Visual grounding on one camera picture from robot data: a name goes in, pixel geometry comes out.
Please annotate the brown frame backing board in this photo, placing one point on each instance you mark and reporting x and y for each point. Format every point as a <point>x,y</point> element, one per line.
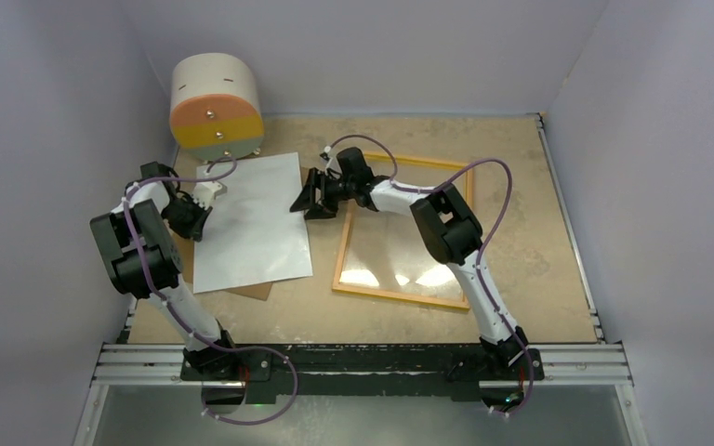
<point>252,292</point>

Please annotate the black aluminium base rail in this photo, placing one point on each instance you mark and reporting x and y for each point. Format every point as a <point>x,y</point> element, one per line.
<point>460,372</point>

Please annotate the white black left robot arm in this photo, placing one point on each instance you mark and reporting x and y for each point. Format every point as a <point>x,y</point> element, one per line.
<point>136,243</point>

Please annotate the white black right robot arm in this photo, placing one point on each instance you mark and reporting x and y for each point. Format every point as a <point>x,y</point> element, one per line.
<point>450,231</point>

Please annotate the white orange yellow drawer cabinet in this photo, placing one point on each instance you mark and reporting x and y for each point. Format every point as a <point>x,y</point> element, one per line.
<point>214,107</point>

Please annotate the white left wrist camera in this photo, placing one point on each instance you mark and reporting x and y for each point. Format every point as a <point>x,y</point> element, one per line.
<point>205,193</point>

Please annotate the yellow wooden picture frame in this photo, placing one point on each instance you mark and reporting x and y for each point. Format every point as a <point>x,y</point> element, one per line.
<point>394,298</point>

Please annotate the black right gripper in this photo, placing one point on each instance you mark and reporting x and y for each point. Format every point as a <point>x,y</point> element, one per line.
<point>307,200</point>

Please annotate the building and sky photo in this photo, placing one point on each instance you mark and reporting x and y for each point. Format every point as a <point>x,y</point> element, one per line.
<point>252,228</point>

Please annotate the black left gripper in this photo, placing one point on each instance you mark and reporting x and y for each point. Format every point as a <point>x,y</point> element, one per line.
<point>196,228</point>

